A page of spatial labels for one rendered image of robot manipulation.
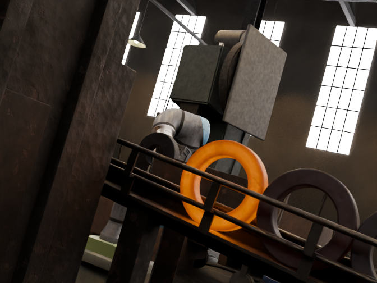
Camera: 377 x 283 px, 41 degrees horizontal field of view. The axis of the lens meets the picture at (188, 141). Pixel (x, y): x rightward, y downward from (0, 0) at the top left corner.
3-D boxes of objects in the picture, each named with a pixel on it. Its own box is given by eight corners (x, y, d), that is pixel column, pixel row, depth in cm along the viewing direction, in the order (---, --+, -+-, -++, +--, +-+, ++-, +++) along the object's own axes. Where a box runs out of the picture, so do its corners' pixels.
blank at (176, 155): (181, 140, 161) (186, 142, 164) (145, 125, 169) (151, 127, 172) (163, 185, 161) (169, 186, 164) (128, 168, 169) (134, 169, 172)
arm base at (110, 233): (111, 237, 226) (118, 216, 227) (139, 247, 220) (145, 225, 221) (92, 236, 213) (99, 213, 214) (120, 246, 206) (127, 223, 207)
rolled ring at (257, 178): (287, 175, 98) (282, 172, 95) (233, 250, 99) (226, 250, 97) (219, 126, 107) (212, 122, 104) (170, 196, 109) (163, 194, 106)
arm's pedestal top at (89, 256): (103, 251, 237) (105, 243, 237) (159, 273, 222) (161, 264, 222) (58, 251, 209) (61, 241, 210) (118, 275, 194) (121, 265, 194)
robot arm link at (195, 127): (133, 214, 227) (178, 105, 213) (162, 222, 232) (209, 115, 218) (136, 227, 216) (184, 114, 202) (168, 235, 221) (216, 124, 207)
